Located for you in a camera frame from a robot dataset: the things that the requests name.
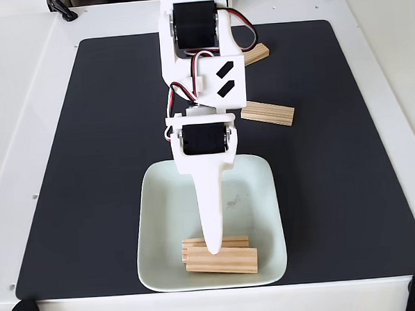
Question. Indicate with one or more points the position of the black table mat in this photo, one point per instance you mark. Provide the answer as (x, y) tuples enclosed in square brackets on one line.
[(90, 168)]

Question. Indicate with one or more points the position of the grooved wooden block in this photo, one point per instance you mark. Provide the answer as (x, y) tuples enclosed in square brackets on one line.
[(271, 114), (258, 52), (234, 262), (194, 242)]

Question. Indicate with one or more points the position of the black table clamp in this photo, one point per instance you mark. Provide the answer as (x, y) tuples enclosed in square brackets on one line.
[(66, 13)]

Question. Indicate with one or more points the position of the pale green square plate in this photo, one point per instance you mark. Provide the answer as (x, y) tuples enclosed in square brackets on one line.
[(259, 212)]

